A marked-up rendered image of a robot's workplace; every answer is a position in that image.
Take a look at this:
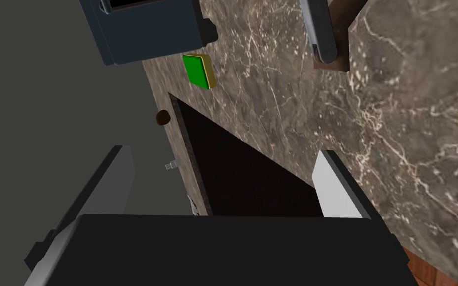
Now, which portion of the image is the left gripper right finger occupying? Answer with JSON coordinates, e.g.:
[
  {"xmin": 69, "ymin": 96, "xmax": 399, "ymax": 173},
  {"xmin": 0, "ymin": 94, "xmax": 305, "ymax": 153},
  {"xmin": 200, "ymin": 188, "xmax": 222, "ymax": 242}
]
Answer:
[{"xmin": 312, "ymin": 149, "xmax": 375, "ymax": 220}]

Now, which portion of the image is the green and yellow sponge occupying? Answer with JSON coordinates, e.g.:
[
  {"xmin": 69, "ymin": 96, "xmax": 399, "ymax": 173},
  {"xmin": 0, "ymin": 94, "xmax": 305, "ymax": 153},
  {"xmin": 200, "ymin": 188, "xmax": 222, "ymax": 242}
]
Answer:
[{"xmin": 182, "ymin": 53, "xmax": 217, "ymax": 90}]

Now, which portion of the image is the dark blue toaster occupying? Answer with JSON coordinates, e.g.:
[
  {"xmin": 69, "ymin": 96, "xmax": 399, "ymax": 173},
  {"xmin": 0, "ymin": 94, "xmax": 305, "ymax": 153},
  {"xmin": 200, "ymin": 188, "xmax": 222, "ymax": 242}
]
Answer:
[{"xmin": 78, "ymin": 0, "xmax": 219, "ymax": 67}]

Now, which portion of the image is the dark brown round knob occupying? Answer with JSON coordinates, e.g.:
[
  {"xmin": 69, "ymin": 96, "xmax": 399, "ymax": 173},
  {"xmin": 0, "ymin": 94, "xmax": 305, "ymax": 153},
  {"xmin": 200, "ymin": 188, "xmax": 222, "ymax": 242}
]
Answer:
[{"xmin": 155, "ymin": 109, "xmax": 172, "ymax": 127}]

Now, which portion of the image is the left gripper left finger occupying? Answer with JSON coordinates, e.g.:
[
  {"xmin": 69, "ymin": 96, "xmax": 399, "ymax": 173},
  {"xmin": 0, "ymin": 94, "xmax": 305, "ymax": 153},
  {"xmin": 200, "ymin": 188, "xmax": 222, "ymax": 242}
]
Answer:
[{"xmin": 56, "ymin": 144, "xmax": 136, "ymax": 233}]

